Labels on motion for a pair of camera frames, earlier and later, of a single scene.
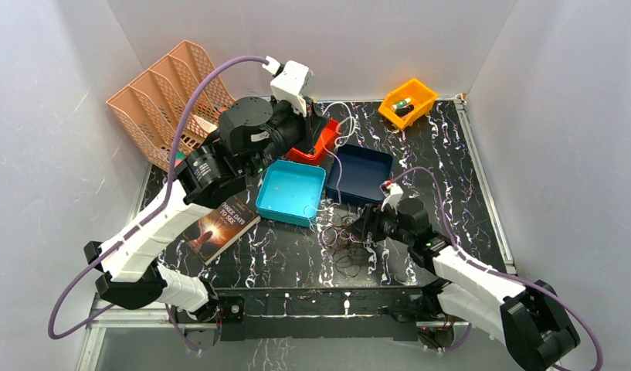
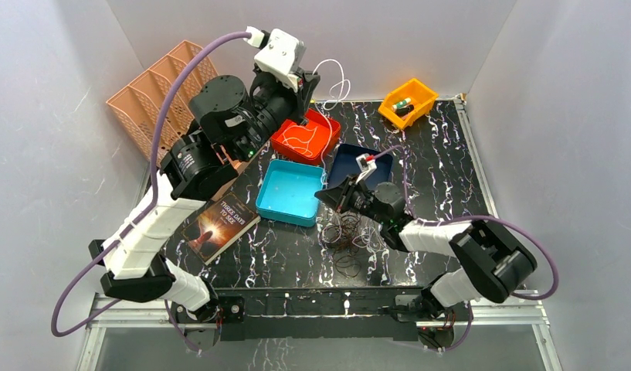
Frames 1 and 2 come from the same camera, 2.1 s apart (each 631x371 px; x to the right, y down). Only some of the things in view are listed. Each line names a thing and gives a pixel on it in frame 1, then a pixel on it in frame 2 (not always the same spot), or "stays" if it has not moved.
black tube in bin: [403, 111] stays
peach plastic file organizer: [149, 110] stays
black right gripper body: [386, 223] -> [354, 195]
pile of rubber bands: [348, 136] -> [320, 105]
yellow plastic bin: [422, 97] stays
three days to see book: [221, 229] stays
